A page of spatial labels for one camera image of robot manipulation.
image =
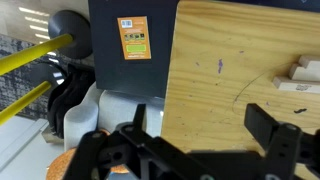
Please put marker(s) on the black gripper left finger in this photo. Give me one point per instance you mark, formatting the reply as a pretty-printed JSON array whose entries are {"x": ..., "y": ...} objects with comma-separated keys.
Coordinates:
[{"x": 139, "y": 121}]

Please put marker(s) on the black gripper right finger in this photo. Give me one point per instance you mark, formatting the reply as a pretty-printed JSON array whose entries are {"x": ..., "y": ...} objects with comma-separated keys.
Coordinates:
[{"x": 260, "y": 124}]

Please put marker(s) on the wooden chip front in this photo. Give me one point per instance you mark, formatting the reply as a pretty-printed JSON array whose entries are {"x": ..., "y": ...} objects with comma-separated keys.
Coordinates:
[{"x": 286, "y": 84}]

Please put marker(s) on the wooden chip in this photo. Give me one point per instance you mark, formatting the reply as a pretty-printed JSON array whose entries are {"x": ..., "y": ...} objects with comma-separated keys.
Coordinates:
[
  {"x": 300, "y": 73},
  {"x": 286, "y": 84},
  {"x": 309, "y": 62}
]

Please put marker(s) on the wooden chip middle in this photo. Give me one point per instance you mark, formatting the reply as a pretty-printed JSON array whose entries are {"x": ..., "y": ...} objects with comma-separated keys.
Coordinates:
[{"x": 300, "y": 73}]

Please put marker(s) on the wooden chip back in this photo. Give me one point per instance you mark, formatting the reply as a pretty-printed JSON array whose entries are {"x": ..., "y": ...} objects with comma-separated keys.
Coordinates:
[{"x": 309, "y": 62}]

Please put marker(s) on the grey sofa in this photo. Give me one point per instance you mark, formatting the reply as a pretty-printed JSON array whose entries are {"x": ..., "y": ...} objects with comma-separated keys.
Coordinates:
[{"x": 104, "y": 109}]

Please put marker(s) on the wooden side table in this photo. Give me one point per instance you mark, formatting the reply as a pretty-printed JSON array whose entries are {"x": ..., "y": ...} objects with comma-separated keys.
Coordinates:
[{"x": 224, "y": 56}]

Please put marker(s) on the dark box with orange label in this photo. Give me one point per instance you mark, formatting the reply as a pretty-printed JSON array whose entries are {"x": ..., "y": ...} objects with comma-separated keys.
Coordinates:
[{"x": 132, "y": 42}]

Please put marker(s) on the black stanchion base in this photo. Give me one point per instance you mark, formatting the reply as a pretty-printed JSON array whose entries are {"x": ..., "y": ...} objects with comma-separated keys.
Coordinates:
[{"x": 78, "y": 27}]

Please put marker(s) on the lower yellow stanchion post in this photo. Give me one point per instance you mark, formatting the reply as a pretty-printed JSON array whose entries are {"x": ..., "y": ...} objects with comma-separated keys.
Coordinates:
[{"x": 24, "y": 101}]

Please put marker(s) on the yellow stanchion post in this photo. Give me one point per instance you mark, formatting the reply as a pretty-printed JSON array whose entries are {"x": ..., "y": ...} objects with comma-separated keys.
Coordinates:
[
  {"x": 24, "y": 101},
  {"x": 15, "y": 60}
]

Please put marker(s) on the upper yellow stanchion post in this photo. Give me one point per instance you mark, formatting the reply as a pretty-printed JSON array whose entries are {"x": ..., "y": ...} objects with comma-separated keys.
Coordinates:
[{"x": 15, "y": 60}]

